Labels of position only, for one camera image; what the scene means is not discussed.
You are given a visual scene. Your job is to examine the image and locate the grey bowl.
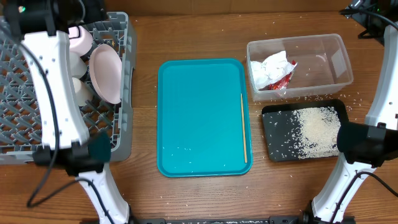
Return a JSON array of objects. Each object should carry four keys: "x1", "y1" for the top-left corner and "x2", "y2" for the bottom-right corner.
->
[{"x1": 70, "y1": 52, "x2": 88, "y2": 79}]

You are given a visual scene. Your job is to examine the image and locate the clear plastic bin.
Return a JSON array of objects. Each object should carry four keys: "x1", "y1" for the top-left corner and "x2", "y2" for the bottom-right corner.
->
[{"x1": 247, "y1": 34, "x2": 354, "y2": 101}]

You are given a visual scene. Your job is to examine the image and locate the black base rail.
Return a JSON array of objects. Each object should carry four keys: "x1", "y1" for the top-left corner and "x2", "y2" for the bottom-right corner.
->
[{"x1": 130, "y1": 216, "x2": 299, "y2": 224}]

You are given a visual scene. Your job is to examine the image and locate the white napkin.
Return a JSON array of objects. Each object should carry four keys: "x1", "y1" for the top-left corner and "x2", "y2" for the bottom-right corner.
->
[{"x1": 250, "y1": 51, "x2": 291, "y2": 91}]

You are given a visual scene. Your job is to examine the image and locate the spilled rice pile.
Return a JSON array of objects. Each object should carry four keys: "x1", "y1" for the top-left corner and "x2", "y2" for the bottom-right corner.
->
[{"x1": 293, "y1": 106, "x2": 341, "y2": 159}]

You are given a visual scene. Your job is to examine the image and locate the large white plate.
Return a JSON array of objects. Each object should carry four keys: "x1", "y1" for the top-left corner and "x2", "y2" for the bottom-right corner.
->
[{"x1": 89, "y1": 44, "x2": 122, "y2": 105}]

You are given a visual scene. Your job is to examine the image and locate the black tray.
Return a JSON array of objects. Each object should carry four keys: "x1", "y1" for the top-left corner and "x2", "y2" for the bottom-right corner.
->
[{"x1": 262, "y1": 99, "x2": 348, "y2": 162}]

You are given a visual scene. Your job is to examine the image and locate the teal plastic tray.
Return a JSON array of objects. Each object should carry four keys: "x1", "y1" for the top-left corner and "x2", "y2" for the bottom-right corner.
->
[{"x1": 157, "y1": 58, "x2": 253, "y2": 178}]

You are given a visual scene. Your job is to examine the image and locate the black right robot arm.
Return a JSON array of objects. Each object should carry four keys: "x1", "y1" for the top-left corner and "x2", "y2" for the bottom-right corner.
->
[{"x1": 298, "y1": 1, "x2": 397, "y2": 223}]

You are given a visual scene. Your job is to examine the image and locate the grey dishwasher rack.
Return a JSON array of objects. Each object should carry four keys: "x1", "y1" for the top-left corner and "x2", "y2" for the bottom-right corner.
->
[{"x1": 1, "y1": 12, "x2": 137, "y2": 165}]

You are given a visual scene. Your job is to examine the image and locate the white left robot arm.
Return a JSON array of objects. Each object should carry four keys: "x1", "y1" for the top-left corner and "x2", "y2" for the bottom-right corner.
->
[{"x1": 4, "y1": 1, "x2": 132, "y2": 223}]

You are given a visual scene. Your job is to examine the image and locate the red snack wrapper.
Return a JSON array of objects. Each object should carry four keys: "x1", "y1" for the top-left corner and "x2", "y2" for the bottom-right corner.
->
[{"x1": 268, "y1": 60, "x2": 297, "y2": 90}]

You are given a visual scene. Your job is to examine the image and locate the wooden chopstick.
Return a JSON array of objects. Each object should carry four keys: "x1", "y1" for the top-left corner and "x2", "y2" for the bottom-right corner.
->
[{"x1": 240, "y1": 93, "x2": 248, "y2": 164}]

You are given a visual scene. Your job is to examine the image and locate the white paper cup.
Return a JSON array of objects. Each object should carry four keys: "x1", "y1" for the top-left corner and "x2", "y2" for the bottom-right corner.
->
[{"x1": 72, "y1": 77, "x2": 93, "y2": 106}]

